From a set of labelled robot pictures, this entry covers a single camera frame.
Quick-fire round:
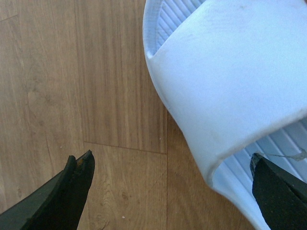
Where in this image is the light blue slipper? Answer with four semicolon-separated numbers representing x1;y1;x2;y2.
143;0;307;230

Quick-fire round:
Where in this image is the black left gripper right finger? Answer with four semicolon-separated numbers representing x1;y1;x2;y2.
250;153;307;230

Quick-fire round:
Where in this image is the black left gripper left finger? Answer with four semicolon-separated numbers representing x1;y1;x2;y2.
0;150;95;230

